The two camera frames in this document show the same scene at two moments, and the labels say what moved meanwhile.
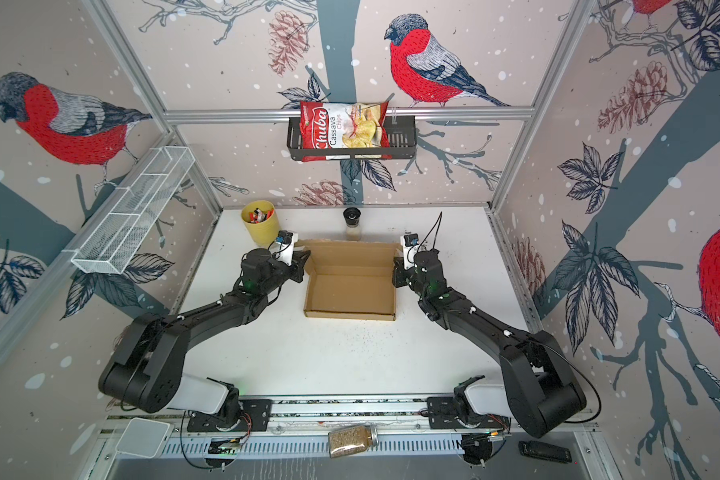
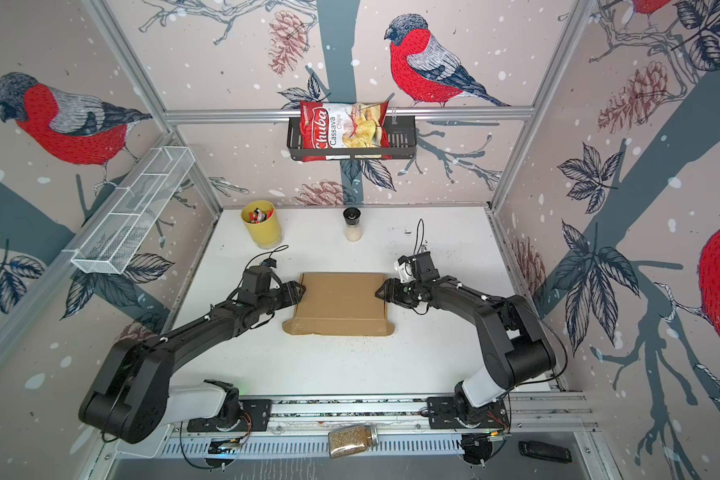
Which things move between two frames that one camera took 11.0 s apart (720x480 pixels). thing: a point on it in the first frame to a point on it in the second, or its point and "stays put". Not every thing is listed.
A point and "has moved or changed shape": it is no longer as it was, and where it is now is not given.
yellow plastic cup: [261, 223] stays put
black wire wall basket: [401, 137] stays put
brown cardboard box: [350, 279] has moved or changed shape
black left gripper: [298, 264] to [291, 293]
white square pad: [142, 437] stays put
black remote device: [545, 451] stays put
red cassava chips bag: [343, 130] stays put
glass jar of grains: [352, 440] stays put
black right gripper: [398, 272] to [392, 292]
